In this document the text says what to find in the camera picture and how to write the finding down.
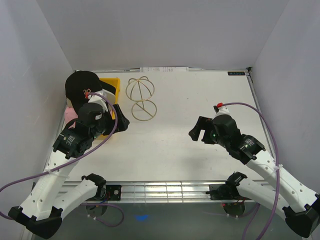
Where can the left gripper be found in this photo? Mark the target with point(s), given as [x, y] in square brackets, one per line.
[122, 122]

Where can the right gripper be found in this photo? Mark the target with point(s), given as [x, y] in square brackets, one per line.
[202, 124]

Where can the pink cap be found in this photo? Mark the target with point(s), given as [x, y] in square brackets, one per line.
[69, 114]

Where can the black cap gold R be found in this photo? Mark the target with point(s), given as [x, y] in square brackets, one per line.
[76, 86]

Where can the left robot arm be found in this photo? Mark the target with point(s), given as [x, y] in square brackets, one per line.
[43, 211]

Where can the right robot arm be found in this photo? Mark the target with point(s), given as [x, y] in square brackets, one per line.
[297, 204]

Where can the white cap black brim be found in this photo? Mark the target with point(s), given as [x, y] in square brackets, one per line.
[109, 96]

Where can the yellow plastic bin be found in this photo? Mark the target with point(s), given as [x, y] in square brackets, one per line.
[111, 85]

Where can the paper label strip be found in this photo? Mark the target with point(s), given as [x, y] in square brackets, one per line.
[166, 69]

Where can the black corner label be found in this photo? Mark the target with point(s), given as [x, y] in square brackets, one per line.
[236, 73]

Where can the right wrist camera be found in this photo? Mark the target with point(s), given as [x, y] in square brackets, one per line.
[220, 109]

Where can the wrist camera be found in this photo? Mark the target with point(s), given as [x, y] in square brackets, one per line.
[98, 98]
[220, 109]

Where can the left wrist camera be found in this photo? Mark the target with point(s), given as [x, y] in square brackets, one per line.
[98, 98]

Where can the gold wire hat stand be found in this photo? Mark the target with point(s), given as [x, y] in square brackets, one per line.
[140, 91]

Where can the aluminium front rail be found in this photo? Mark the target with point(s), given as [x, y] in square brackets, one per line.
[180, 192]

